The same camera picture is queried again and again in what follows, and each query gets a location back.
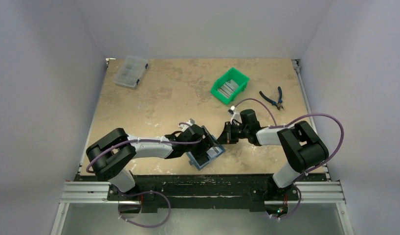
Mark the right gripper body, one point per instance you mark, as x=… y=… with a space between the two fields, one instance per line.
x=232 y=132

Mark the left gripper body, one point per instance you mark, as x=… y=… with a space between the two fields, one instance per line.
x=202 y=145

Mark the single credit card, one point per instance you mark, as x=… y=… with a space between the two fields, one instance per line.
x=214 y=152

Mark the blue card holder wallet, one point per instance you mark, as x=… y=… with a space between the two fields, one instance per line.
x=201 y=163

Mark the stack of credit cards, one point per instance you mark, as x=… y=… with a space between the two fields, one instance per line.
x=228 y=88

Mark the green plastic bin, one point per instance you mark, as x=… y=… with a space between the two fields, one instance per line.
x=232 y=74

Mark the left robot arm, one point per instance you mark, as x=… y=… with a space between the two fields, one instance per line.
x=109 y=156

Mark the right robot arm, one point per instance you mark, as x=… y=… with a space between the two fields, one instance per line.
x=301 y=145

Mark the clear plastic organizer box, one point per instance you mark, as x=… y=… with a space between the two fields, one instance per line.
x=131 y=72

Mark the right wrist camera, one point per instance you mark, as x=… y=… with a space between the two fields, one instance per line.
x=235 y=115

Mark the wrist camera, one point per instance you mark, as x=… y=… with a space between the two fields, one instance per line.
x=235 y=115
x=189 y=123

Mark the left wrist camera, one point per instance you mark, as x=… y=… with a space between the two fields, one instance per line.
x=189 y=123

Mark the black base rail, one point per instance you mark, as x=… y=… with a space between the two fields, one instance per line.
x=215 y=191

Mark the aluminium frame rail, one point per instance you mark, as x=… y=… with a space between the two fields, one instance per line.
x=311 y=192

